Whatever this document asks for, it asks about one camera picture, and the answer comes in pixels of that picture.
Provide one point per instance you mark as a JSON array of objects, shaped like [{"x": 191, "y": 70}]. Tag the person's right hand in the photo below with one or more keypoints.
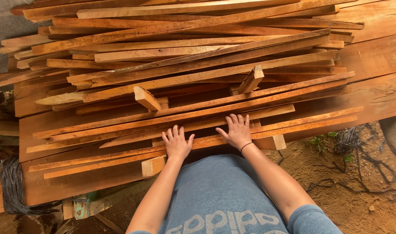
[{"x": 238, "y": 136}]

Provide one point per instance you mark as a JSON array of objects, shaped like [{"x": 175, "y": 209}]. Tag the person's left hand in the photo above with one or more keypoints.
[{"x": 177, "y": 146}]

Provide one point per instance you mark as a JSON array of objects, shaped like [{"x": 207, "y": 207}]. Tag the thin black wristband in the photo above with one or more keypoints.
[{"x": 246, "y": 145}]

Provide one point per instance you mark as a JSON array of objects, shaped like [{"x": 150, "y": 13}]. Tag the pale wooden support block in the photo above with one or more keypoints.
[
  {"x": 153, "y": 166},
  {"x": 271, "y": 142}
]

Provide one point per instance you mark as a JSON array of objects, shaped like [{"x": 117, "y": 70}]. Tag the short wooden offcut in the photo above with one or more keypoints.
[
  {"x": 146, "y": 98},
  {"x": 251, "y": 80}
]

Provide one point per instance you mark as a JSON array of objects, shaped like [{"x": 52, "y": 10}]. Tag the grey printed t-shirt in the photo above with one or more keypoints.
[{"x": 220, "y": 195}]

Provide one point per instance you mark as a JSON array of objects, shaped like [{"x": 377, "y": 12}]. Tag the wooden support beam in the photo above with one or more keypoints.
[{"x": 120, "y": 196}]

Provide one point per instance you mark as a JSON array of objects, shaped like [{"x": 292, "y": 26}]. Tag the small green weeds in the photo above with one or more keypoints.
[{"x": 321, "y": 141}]

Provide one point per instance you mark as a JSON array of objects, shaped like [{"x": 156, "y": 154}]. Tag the pile of long wooden slats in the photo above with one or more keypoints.
[{"x": 185, "y": 55}]

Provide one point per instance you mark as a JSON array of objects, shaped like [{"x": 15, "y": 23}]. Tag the wide wooden plank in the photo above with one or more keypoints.
[
  {"x": 373, "y": 13},
  {"x": 364, "y": 97},
  {"x": 81, "y": 182},
  {"x": 370, "y": 57}
]

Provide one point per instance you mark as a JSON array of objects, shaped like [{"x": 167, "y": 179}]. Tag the tangle of dark roots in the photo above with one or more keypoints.
[{"x": 364, "y": 159}]

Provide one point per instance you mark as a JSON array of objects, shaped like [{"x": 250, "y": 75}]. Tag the black fibre bundle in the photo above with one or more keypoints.
[{"x": 14, "y": 188}]

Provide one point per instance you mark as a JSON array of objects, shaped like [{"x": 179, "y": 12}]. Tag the weathered wooden log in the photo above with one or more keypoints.
[{"x": 2, "y": 128}]

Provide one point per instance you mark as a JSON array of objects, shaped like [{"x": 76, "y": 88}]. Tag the dark wooden post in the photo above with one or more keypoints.
[{"x": 394, "y": 136}]

